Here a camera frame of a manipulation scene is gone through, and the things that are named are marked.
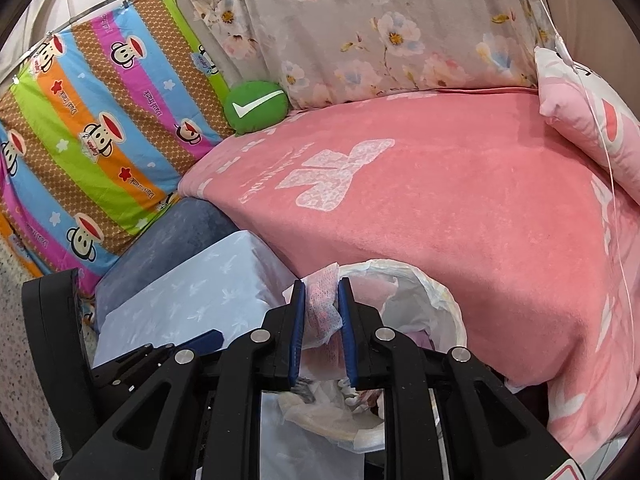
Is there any green round check mark cushion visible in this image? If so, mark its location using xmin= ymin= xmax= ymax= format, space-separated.
xmin=223 ymin=79 xmax=290 ymax=136

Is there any light blue printed cushion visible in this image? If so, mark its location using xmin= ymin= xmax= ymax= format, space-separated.
xmin=92 ymin=230 xmax=386 ymax=480

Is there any white waste bin with liner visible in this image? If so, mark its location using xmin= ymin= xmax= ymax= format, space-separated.
xmin=280 ymin=259 xmax=468 ymax=456

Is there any white wipe with pink dots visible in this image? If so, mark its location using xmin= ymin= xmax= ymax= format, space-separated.
xmin=282 ymin=266 xmax=346 ymax=348

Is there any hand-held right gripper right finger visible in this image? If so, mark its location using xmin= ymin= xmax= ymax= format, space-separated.
xmin=337 ymin=277 xmax=581 ymax=480

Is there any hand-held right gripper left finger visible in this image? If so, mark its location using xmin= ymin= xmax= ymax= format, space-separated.
xmin=65 ymin=280 xmax=307 ymax=480

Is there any striped monkey print sheet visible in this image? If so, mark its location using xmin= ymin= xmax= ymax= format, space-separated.
xmin=0 ymin=0 xmax=236 ymax=301

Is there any grey floral blanket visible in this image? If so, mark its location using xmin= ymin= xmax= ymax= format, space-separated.
xmin=182 ymin=0 xmax=551 ymax=111

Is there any thin white cable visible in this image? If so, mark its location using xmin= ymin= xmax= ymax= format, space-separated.
xmin=520 ymin=0 xmax=632 ymax=281

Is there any beige curtain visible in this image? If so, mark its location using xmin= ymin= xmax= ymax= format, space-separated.
xmin=530 ymin=0 xmax=640 ymax=126

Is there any curved metal rod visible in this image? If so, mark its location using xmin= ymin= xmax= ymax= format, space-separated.
xmin=10 ymin=0 xmax=183 ymax=86

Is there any pink blanket with bow print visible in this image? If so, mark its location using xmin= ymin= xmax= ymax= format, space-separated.
xmin=177 ymin=87 xmax=640 ymax=461

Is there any pink and white pillow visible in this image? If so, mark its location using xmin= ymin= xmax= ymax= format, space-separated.
xmin=534 ymin=46 xmax=640 ymax=186

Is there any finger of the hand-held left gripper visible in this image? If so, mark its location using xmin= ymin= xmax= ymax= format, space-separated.
xmin=92 ymin=329 xmax=224 ymax=391

